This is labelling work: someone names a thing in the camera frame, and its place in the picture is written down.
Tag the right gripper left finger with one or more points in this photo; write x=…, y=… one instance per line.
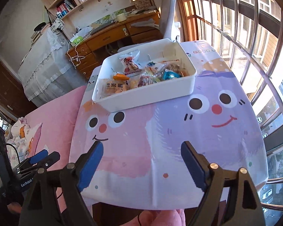
x=41, y=206

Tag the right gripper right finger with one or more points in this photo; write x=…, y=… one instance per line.
x=243, y=206

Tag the blue snack packet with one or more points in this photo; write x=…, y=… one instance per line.
x=168, y=75

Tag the crab roe noodle snack pack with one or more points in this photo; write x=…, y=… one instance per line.
x=111, y=87

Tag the red snack packet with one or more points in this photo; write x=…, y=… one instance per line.
x=145, y=80

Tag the white grey snack packet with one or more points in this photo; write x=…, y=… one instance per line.
x=130, y=62

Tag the person left hand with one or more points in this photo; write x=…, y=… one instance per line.
x=14, y=208

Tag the floral pillow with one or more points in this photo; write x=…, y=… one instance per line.
x=21, y=141

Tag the cartoon printed table mat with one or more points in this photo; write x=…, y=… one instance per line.
x=142, y=166

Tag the lace covered cabinet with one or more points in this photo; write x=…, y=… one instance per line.
x=46, y=72

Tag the wooden desk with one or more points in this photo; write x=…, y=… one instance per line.
x=91, y=52

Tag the white plastic storage bin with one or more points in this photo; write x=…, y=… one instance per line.
x=145, y=74

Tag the green tissue box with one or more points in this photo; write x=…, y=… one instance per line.
x=76, y=40

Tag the metal window bars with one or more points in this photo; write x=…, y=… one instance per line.
x=248, y=34

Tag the grey office chair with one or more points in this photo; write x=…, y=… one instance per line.
x=167, y=25

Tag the white mug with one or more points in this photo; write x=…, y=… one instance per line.
x=121, y=17

